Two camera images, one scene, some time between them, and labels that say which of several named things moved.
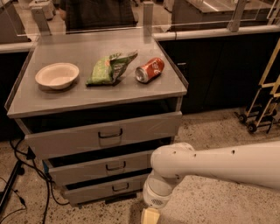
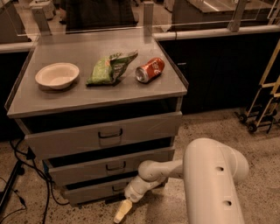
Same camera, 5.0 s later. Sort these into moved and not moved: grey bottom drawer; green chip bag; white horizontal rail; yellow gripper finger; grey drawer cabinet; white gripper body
Moved: white gripper body; yellow gripper finger
Not moved: grey drawer cabinet; green chip bag; white horizontal rail; grey bottom drawer
